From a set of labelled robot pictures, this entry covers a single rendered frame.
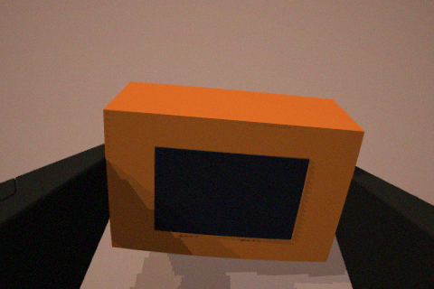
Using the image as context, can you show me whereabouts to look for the orange block with black square face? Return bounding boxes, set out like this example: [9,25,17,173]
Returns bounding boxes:
[104,80,364,263]

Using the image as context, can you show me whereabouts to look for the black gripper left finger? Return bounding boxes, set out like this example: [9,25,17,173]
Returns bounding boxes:
[0,144,109,289]

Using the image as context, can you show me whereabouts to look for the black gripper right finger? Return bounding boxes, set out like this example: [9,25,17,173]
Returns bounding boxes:
[335,166,434,289]

